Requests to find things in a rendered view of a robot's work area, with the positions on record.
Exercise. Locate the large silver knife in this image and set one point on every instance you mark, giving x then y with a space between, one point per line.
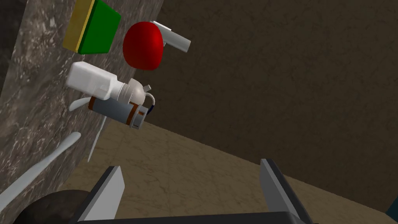
37 171

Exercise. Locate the red apple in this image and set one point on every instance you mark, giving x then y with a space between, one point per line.
143 46

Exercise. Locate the grey bottle with orange bands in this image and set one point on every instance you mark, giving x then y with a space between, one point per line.
113 109

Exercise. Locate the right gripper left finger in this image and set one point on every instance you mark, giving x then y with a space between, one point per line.
107 196

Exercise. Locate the white bottle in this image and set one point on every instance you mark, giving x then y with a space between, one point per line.
90 79

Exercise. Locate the thin silver cutlery piece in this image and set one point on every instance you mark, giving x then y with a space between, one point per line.
97 140

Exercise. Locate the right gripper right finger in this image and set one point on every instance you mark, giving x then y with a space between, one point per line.
276 189

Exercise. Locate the short silver cutlery blade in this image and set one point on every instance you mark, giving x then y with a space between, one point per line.
79 104

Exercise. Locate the grey and white cylinder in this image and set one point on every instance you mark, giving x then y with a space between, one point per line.
177 40

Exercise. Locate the green and yellow sponge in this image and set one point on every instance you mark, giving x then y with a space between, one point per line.
99 28

